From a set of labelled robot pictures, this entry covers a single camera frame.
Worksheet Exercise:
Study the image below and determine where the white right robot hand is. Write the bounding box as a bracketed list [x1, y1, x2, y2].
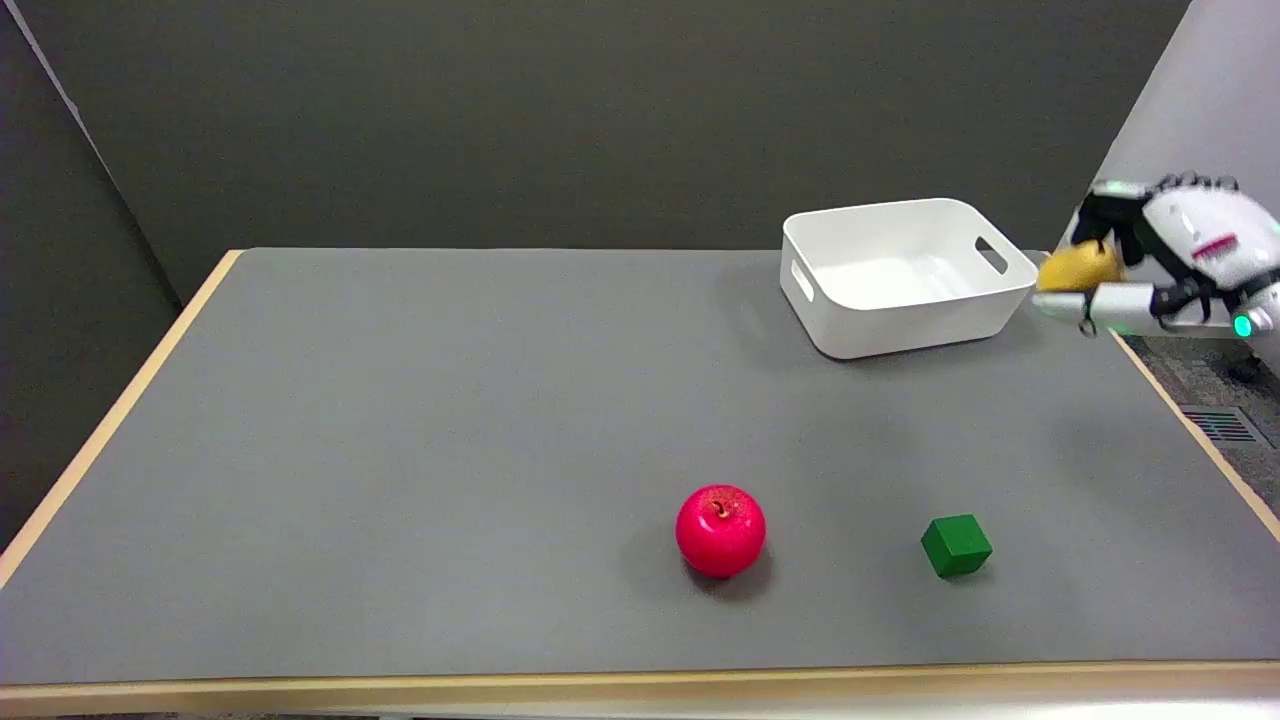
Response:
[1031, 173, 1280, 338]

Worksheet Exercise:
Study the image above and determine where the white plastic box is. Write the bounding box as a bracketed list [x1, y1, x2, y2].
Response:
[780, 197, 1040, 360]

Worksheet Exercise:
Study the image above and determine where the yellow pear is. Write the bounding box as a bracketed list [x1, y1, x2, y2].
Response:
[1036, 241, 1125, 293]

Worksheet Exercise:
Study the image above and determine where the floor vent grille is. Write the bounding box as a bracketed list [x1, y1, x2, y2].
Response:
[1180, 404, 1275, 449]

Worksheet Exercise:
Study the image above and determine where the green cube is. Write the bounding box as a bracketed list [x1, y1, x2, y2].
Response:
[920, 514, 994, 580]

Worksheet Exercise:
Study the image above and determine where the red apple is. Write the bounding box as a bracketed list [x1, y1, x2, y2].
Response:
[675, 484, 768, 579]

